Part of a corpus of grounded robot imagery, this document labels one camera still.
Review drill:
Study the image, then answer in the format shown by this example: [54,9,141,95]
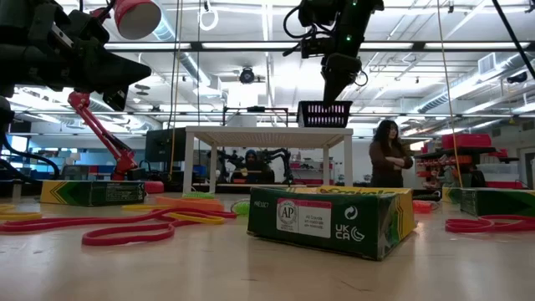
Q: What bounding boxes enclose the black overhead light beam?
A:
[104,40,535,54]

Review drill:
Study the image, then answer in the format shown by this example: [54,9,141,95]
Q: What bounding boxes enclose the red storage bins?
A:
[441,133,493,151]

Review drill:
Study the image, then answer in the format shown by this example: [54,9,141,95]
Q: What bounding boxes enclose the black plastic basket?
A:
[296,99,354,129]

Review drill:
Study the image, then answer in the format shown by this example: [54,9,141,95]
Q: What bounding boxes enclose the orange rubber band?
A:
[155,196,226,212]

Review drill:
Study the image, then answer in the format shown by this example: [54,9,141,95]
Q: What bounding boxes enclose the red rubber band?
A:
[81,207,237,247]
[0,212,176,234]
[445,215,535,234]

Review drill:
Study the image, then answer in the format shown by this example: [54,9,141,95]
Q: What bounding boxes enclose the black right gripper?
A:
[322,18,371,106]

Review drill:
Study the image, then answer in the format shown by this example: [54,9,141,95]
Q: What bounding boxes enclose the black computer monitor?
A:
[145,127,187,163]

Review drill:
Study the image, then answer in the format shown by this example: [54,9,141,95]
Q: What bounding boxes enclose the black ceiling camera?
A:
[238,66,256,85]

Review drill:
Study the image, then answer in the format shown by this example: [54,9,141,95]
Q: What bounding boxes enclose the red desk lamp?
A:
[66,0,166,195]

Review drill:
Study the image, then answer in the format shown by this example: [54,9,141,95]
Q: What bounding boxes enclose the white cable ring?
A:
[198,8,219,33]

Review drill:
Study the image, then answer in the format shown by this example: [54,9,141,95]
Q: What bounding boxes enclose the white box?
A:
[227,115,258,128]

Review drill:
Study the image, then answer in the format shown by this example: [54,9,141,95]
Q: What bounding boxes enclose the black shelf cart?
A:
[413,145,522,189]

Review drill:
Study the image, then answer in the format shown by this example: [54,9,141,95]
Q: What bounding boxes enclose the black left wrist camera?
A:
[102,85,129,112]

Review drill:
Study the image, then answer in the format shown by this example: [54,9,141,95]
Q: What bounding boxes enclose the white perforated riser shelf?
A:
[182,125,354,197]

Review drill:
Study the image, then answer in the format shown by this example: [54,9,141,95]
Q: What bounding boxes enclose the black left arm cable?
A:
[0,132,61,181]

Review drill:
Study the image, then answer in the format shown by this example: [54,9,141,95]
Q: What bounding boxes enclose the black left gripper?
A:
[41,11,152,94]

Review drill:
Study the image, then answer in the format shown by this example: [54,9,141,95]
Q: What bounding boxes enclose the yellow hanging rope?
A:
[436,0,464,188]
[169,0,184,176]

